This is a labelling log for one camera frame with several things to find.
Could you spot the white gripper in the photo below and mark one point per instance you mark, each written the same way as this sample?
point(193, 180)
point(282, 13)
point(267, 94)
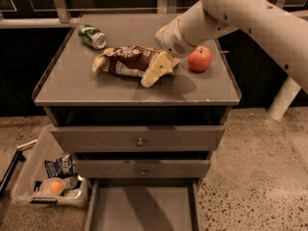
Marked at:
point(170, 39)

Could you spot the brown chip bag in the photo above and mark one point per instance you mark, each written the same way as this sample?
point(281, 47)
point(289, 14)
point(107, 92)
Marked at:
point(132, 60)

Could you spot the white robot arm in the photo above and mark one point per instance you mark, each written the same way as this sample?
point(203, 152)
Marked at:
point(282, 35)

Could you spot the top grey drawer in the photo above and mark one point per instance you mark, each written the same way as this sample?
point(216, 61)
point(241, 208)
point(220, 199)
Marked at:
point(82, 139)

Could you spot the grey drawer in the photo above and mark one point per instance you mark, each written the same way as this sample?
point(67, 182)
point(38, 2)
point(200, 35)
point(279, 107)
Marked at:
point(82, 139)
point(144, 205)
point(152, 169)

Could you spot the grey drawer cabinet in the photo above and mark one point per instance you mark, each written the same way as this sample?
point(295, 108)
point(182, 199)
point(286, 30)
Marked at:
point(69, 81)

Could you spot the middle grey drawer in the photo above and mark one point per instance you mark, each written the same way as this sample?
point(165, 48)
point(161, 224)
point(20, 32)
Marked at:
point(152, 169)

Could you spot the blue chip bag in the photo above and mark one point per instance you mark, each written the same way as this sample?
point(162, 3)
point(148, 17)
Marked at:
point(62, 167)

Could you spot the bottom grey drawer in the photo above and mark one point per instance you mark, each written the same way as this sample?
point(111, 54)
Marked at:
point(144, 205)

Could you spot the red apple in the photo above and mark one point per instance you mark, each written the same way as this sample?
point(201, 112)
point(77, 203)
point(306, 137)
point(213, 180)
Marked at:
point(200, 59)

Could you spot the green soda can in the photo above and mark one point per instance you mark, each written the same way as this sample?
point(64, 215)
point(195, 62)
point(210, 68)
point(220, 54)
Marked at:
point(92, 36)

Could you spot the clear plastic bin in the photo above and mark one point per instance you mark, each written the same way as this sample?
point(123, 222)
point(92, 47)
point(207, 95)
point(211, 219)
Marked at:
point(26, 187)

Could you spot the orange fruit cup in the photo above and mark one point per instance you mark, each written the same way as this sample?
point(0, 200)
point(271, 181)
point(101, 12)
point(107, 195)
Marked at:
point(52, 186)

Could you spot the metal railing frame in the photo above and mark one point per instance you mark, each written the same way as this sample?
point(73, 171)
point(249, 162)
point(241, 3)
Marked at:
point(65, 13)

